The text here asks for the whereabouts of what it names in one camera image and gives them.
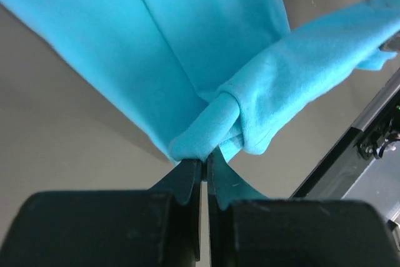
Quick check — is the bright blue t shirt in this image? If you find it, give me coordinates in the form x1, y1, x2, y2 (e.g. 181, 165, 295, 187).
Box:
1, 0, 399, 162

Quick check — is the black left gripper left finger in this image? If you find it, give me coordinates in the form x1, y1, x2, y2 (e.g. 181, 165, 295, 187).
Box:
1, 159, 202, 266

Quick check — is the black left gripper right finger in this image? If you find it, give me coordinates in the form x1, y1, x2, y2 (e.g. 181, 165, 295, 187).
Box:
206, 153, 399, 266

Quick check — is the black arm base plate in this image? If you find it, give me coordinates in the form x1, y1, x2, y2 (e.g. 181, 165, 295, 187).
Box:
291, 71, 399, 199

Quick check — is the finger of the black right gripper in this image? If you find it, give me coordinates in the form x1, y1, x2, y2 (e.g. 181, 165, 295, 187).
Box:
379, 31, 400, 52

